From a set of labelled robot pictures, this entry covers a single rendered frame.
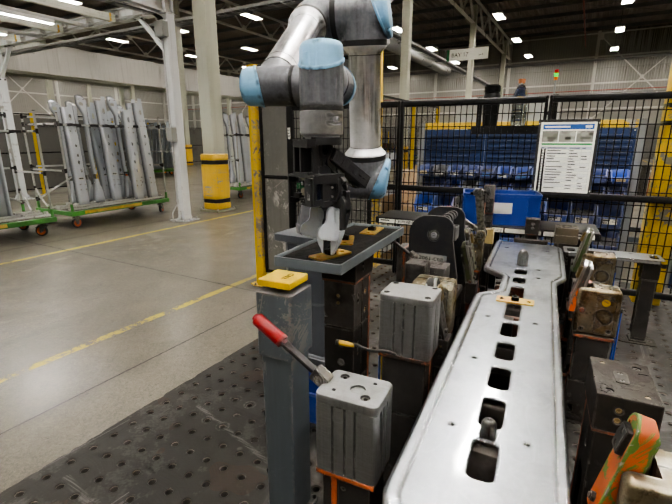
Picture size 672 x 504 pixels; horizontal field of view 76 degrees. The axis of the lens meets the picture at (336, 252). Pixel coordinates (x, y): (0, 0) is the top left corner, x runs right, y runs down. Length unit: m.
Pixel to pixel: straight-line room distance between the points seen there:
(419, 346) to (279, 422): 0.28
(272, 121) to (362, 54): 2.77
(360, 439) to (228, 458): 0.53
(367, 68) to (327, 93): 0.46
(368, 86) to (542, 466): 0.93
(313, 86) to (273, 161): 3.19
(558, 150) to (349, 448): 1.68
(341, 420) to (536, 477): 0.23
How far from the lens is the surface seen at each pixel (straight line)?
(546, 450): 0.64
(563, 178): 2.07
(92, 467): 1.14
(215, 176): 8.63
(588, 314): 1.16
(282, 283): 0.67
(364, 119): 1.20
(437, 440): 0.62
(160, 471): 1.08
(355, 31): 1.18
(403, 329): 0.79
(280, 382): 0.75
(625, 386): 0.77
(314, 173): 0.74
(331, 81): 0.75
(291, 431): 0.79
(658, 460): 0.58
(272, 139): 3.92
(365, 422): 0.57
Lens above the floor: 1.37
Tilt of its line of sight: 15 degrees down
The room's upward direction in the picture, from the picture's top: straight up
